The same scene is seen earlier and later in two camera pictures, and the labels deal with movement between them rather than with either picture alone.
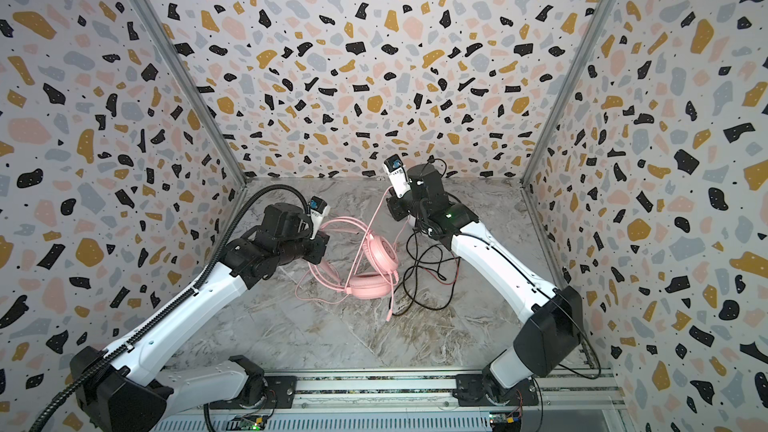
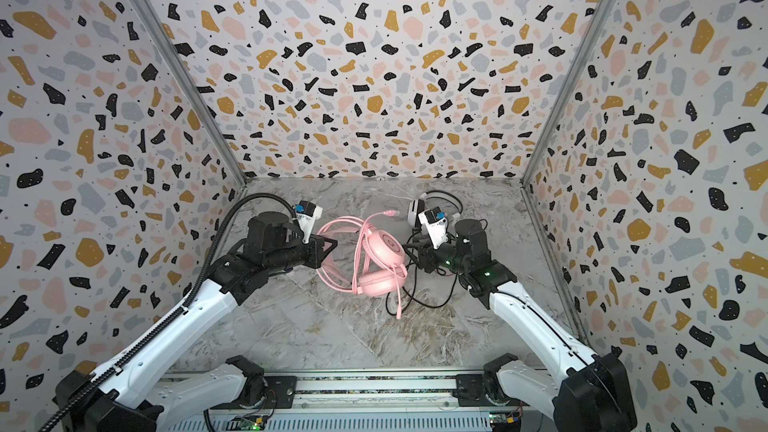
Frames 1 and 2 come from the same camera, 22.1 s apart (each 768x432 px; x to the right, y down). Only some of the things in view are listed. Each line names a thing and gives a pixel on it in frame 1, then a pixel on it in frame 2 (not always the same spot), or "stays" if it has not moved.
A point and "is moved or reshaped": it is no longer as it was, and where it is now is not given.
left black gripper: x=321 y=241 stays
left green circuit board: x=247 y=423 stays
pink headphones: x=381 y=262 is moved or reshaped
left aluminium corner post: x=146 y=7 stays
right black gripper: x=396 y=207 → x=425 y=255
